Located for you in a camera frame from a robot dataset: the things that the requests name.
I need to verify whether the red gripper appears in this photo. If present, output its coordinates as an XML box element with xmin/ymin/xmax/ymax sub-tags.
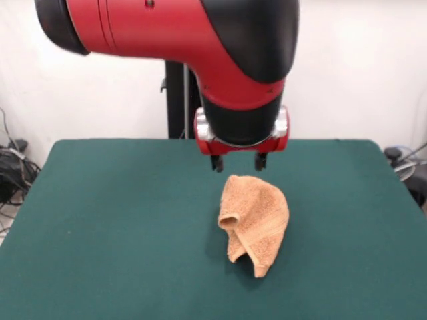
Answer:
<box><xmin>195</xmin><ymin>105</ymin><xmax>290</xmax><ymax>173</ymax></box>

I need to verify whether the tan terry towel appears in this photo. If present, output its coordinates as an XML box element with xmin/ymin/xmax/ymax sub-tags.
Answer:
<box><xmin>217</xmin><ymin>174</ymin><xmax>290</xmax><ymax>279</ymax></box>

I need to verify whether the dark green table cloth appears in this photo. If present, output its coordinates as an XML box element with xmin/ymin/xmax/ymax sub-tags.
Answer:
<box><xmin>0</xmin><ymin>138</ymin><xmax>427</xmax><ymax>320</ymax></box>

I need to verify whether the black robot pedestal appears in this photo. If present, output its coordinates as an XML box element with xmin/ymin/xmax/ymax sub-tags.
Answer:
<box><xmin>159</xmin><ymin>61</ymin><xmax>201</xmax><ymax>139</ymax></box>

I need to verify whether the black cable bundle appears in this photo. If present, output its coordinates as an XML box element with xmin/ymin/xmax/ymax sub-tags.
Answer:
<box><xmin>0</xmin><ymin>106</ymin><xmax>41</xmax><ymax>234</ymax></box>

